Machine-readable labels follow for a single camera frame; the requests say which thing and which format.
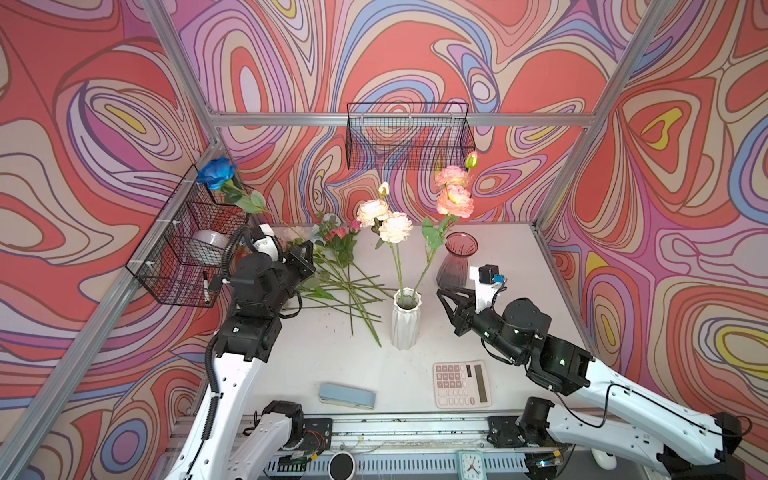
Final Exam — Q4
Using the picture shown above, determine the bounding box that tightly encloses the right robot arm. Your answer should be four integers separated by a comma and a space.
437, 286, 747, 479

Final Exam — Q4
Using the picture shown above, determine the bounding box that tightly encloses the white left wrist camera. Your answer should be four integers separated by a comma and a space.
250, 223, 283, 261

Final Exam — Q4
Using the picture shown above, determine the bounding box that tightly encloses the pink calculator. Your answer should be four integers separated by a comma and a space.
432, 360, 492, 410

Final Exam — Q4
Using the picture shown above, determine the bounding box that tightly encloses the left black wire basket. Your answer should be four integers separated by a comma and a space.
126, 166, 248, 308

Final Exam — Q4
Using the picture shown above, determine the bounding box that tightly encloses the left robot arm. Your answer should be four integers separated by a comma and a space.
167, 241, 316, 479

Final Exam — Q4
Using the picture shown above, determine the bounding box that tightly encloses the white ribbed vase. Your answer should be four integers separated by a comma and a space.
391, 288, 422, 350

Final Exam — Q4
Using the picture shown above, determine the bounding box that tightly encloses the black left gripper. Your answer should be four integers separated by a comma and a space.
259, 238, 312, 323

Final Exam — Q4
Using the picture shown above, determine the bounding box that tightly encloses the cream artificial flower stem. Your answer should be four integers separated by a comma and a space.
355, 181, 413, 300

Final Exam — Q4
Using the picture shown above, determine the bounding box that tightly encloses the pink peach flower stem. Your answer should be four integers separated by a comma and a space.
414, 150, 479, 292

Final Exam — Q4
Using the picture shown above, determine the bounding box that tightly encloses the white tape roll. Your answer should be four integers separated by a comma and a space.
188, 230, 230, 267

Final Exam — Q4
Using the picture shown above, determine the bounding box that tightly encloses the light blue eraser box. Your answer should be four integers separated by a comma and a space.
318, 383, 376, 410

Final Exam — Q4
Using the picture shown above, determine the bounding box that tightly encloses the blue artificial rose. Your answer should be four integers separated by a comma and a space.
196, 157, 284, 223

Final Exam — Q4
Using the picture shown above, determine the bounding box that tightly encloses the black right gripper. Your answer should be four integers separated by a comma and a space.
436, 285, 527, 365

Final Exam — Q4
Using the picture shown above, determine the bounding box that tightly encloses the small green clock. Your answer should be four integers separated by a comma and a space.
457, 451, 487, 480

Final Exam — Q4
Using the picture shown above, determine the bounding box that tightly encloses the back black wire basket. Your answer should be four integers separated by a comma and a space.
345, 100, 475, 172

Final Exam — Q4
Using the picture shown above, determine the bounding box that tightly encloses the black wire basket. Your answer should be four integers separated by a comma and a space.
126, 166, 248, 308
345, 100, 475, 172

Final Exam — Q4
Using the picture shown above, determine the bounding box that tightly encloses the pile of artificial flowers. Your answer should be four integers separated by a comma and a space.
279, 213, 395, 346

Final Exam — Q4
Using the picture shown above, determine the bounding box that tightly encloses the round black speaker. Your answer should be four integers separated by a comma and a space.
328, 451, 356, 480

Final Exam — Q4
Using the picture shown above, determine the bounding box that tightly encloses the purple glass vase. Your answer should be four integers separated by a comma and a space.
436, 231, 479, 289

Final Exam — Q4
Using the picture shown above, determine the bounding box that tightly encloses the white computer mouse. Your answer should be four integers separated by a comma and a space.
591, 449, 618, 471

